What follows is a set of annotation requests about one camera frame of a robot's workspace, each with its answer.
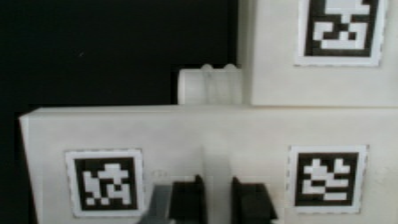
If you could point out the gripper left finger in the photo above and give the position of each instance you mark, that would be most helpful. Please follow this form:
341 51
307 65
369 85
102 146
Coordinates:
179 203

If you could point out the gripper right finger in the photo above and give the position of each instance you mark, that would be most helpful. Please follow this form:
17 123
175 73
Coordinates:
253 209

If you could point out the white cabinet body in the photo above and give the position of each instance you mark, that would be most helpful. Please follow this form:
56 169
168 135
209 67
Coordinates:
211 86

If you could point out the white cabinet door panel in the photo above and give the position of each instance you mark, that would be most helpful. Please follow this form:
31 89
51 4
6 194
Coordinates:
220 143
319 52

